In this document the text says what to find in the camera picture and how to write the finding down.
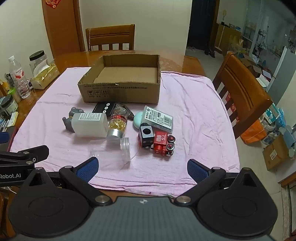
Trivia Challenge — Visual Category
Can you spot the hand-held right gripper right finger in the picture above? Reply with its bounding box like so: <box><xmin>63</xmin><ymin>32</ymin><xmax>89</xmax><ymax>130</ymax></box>
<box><xmin>174</xmin><ymin>159</ymin><xmax>266</xmax><ymax>206</ymax></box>

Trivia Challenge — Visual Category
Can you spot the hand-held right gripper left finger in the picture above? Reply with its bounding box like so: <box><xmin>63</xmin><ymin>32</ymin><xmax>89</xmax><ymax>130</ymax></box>
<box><xmin>20</xmin><ymin>157</ymin><xmax>112</xmax><ymax>207</ymax></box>

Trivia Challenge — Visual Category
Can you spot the clear plastic jar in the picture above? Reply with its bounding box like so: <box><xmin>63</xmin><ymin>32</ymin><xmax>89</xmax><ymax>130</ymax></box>
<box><xmin>90</xmin><ymin>137</ymin><xmax>131</xmax><ymax>168</ymax></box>

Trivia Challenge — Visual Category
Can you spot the white plastic bottle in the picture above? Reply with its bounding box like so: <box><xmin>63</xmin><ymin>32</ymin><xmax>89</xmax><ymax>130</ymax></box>
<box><xmin>70</xmin><ymin>113</ymin><xmax>109</xmax><ymax>138</ymax></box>

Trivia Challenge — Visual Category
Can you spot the red toy train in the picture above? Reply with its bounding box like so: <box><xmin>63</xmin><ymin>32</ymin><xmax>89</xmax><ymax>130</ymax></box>
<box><xmin>150</xmin><ymin>131</ymin><xmax>176</xmax><ymax>159</ymax></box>

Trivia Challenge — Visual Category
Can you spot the grey elephant toy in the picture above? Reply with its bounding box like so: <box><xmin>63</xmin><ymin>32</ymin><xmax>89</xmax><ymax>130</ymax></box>
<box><xmin>62</xmin><ymin>107</ymin><xmax>84</xmax><ymax>133</ymax></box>

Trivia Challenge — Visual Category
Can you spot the clear labelled plastic case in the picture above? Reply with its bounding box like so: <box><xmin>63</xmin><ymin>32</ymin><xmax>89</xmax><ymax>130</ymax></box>
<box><xmin>141</xmin><ymin>105</ymin><xmax>174</xmax><ymax>134</ymax></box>

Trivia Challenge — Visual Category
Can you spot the brown cardboard box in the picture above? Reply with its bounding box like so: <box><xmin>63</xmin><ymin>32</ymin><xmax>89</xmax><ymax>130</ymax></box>
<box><xmin>77</xmin><ymin>54</ymin><xmax>161</xmax><ymax>105</ymax></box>

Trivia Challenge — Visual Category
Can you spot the small jar with black lid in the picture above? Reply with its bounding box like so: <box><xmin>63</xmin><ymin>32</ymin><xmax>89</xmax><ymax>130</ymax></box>
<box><xmin>0</xmin><ymin>95</ymin><xmax>18</xmax><ymax>117</ymax></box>

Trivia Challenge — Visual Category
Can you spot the green capped bottle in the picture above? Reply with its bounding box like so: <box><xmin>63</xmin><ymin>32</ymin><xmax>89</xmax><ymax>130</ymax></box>
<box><xmin>7</xmin><ymin>88</ymin><xmax>22</xmax><ymax>104</ymax></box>

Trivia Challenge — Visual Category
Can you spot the bottle of yellow capsules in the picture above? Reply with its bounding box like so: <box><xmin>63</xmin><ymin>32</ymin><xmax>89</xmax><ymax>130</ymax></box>
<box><xmin>106</xmin><ymin>107</ymin><xmax>129</xmax><ymax>141</ymax></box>

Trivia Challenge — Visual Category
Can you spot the pink towel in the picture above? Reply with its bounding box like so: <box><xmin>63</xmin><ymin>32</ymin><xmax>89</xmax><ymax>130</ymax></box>
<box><xmin>10</xmin><ymin>67</ymin><xmax>240</xmax><ymax>198</ymax></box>

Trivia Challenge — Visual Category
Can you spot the black box with round buttons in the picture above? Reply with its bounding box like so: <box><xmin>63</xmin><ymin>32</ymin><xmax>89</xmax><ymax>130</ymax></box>
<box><xmin>92</xmin><ymin>102</ymin><xmax>116</xmax><ymax>114</ymax></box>

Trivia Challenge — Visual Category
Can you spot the clear water bottle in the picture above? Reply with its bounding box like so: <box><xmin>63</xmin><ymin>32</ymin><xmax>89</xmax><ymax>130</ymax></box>
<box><xmin>8</xmin><ymin>56</ymin><xmax>32</xmax><ymax>99</ymax></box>

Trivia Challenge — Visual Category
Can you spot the black and white toy block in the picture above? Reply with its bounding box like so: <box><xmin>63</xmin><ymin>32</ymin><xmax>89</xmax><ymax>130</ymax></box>
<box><xmin>138</xmin><ymin>123</ymin><xmax>154</xmax><ymax>149</ymax></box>

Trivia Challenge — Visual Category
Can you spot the mint green round case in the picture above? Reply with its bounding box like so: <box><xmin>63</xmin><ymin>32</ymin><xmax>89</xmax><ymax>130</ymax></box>
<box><xmin>133</xmin><ymin>112</ymin><xmax>145</xmax><ymax>130</ymax></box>

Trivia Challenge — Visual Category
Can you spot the dark flat object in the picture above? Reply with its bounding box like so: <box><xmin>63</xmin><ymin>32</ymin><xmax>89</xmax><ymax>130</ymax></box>
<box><xmin>120</xmin><ymin>104</ymin><xmax>135</xmax><ymax>121</ymax></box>

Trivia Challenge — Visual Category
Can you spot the orange bag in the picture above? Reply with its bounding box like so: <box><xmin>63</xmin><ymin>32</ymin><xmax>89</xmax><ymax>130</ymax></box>
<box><xmin>240</xmin><ymin>120</ymin><xmax>268</xmax><ymax>145</ymax></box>

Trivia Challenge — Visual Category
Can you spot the gold tissue box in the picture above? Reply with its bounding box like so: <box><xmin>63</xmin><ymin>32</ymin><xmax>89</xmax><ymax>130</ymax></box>
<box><xmin>31</xmin><ymin>64</ymin><xmax>60</xmax><ymax>90</ymax></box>

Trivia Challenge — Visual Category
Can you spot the cardboard carton with label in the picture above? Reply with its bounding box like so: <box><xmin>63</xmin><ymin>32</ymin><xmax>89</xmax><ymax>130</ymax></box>
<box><xmin>262</xmin><ymin>134</ymin><xmax>292</xmax><ymax>171</ymax></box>

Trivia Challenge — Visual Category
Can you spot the clear jar with black lid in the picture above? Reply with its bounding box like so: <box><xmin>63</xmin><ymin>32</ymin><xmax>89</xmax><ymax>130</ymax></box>
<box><xmin>29</xmin><ymin>50</ymin><xmax>51</xmax><ymax>77</ymax></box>

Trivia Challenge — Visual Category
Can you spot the wooden chair with striped backrest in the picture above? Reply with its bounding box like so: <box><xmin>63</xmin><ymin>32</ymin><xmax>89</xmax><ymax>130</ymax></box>
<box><xmin>212</xmin><ymin>52</ymin><xmax>273</xmax><ymax>140</ymax></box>

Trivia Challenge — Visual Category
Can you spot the wooden door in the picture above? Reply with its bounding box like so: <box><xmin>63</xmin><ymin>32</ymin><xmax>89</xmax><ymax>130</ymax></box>
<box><xmin>42</xmin><ymin>0</ymin><xmax>86</xmax><ymax>58</ymax></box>

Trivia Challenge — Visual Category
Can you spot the white refrigerator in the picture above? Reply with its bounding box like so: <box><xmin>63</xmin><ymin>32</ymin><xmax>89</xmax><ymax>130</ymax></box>
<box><xmin>266</xmin><ymin>46</ymin><xmax>296</xmax><ymax>109</ymax></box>

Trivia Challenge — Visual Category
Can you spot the wooden chair with slatted back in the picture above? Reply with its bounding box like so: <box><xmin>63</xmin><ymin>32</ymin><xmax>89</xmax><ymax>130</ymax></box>
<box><xmin>85</xmin><ymin>24</ymin><xmax>135</xmax><ymax>51</ymax></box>

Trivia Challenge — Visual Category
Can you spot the light wooden cabinet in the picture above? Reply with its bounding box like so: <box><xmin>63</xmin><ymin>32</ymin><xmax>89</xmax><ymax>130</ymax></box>
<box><xmin>215</xmin><ymin>23</ymin><xmax>242</xmax><ymax>54</ymax></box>

